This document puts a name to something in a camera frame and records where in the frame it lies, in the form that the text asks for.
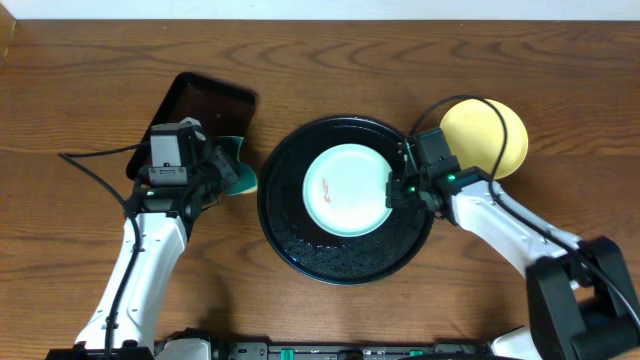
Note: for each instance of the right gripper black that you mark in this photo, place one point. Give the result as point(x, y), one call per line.
point(393, 198)

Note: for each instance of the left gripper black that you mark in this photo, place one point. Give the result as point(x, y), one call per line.
point(223, 167)

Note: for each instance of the green yellow sponge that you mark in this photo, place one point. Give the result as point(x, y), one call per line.
point(247, 180)

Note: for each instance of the yellow plate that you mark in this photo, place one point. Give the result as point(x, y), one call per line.
point(475, 136)

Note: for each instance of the light green plate with stain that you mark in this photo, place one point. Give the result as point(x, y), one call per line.
point(344, 190)

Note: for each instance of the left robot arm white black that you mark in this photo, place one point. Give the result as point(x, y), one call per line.
point(159, 220)

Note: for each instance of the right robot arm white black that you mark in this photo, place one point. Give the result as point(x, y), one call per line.
point(581, 300)

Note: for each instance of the rectangular black tray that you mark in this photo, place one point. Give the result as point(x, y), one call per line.
point(221, 108)

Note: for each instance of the round black tray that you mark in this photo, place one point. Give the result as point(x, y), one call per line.
point(301, 243)

